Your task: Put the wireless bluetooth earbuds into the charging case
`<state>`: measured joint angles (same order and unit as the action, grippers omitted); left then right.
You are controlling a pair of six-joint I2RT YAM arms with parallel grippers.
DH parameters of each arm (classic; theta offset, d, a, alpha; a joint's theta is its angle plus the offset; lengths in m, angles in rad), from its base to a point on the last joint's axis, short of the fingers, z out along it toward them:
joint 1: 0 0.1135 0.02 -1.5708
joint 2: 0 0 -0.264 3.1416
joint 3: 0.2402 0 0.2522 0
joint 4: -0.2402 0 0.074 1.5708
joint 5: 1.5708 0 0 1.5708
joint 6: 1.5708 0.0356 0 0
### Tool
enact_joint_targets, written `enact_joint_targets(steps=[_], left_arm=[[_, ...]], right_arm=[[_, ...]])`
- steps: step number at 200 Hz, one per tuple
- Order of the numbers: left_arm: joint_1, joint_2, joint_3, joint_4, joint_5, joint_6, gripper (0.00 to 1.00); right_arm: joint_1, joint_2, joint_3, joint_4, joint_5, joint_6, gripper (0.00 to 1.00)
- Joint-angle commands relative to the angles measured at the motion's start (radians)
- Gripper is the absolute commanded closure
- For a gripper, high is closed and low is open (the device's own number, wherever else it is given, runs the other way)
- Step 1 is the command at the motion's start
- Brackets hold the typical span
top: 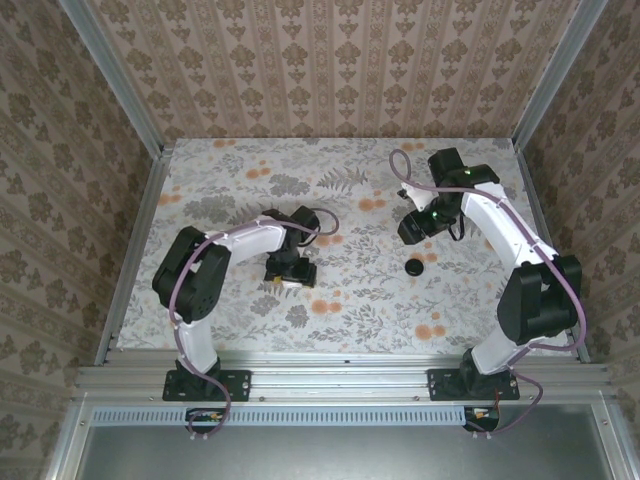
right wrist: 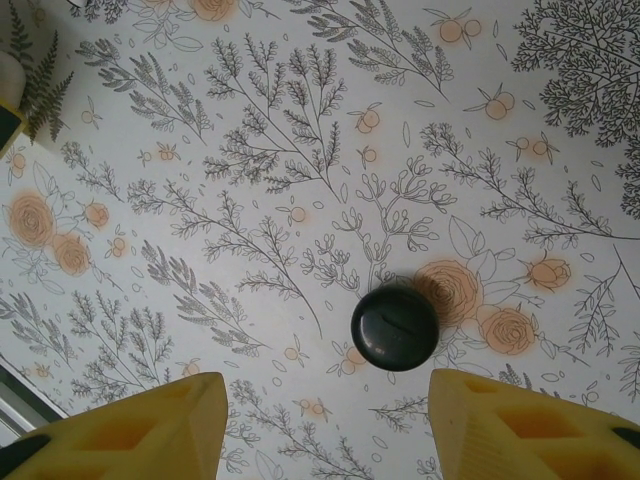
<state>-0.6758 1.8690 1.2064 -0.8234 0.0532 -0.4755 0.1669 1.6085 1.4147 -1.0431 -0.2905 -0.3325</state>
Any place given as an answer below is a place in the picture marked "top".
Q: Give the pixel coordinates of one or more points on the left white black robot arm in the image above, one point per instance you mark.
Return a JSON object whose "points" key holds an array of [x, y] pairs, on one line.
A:
{"points": [[192, 345]]}

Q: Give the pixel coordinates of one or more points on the narrow aluminium side rail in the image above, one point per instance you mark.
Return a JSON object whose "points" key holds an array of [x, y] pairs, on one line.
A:
{"points": [[135, 250], [535, 200]]}

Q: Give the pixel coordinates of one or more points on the white earbud charging case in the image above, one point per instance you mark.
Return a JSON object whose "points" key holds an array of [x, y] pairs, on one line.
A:
{"points": [[291, 283]]}

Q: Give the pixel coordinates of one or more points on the grey metal sheet panel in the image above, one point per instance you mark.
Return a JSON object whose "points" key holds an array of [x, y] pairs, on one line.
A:
{"points": [[325, 455]]}

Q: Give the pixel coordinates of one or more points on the black earbud charging case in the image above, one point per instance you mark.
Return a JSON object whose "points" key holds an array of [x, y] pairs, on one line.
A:
{"points": [[414, 268]]}

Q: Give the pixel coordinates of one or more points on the floral patterned table cover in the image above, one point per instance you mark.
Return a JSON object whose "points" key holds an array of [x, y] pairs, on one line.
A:
{"points": [[350, 165]]}

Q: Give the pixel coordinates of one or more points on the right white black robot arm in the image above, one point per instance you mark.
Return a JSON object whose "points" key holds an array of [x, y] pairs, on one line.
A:
{"points": [[495, 225]]}

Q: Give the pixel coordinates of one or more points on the wide aluminium frame rail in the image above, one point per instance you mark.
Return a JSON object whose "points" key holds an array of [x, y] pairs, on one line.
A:
{"points": [[340, 380]]}

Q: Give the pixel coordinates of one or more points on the aluminium frame post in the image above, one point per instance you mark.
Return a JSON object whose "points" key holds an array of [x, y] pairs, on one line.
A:
{"points": [[112, 75], [560, 70]]}

